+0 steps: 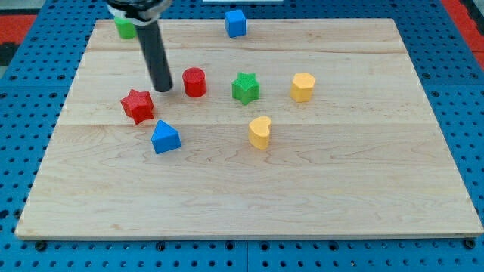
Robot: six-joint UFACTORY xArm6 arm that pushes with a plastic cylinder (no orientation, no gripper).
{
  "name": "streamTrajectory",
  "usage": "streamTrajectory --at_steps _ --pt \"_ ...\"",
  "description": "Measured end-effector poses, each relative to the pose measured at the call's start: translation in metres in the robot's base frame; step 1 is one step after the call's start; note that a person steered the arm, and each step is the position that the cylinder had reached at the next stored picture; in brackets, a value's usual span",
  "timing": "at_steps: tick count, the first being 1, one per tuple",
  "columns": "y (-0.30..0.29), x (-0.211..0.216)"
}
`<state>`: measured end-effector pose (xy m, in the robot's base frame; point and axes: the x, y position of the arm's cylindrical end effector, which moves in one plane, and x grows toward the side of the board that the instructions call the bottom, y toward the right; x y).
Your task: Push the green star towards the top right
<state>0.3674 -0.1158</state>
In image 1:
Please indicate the blue triangle block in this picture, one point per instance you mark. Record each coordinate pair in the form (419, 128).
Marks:
(165, 138)

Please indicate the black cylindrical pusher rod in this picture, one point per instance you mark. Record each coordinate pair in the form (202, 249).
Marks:
(153, 49)

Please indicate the yellow hexagon block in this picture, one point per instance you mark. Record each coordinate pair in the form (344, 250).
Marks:
(302, 86)

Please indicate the yellow heart block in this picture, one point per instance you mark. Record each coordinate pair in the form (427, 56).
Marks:
(259, 131)

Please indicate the red cylinder block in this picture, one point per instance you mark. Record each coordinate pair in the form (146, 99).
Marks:
(194, 82)

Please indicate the blue cube block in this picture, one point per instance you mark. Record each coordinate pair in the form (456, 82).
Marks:
(235, 23)

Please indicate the red star block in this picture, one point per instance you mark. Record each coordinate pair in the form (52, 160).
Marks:
(138, 105)

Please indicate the wooden board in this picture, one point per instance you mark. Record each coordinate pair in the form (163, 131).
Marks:
(365, 158)

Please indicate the blue perforated base panel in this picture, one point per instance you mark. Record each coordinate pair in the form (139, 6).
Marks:
(38, 79)

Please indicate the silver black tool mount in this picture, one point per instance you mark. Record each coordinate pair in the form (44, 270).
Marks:
(139, 12)

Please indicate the green star block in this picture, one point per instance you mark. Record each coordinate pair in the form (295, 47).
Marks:
(245, 88)

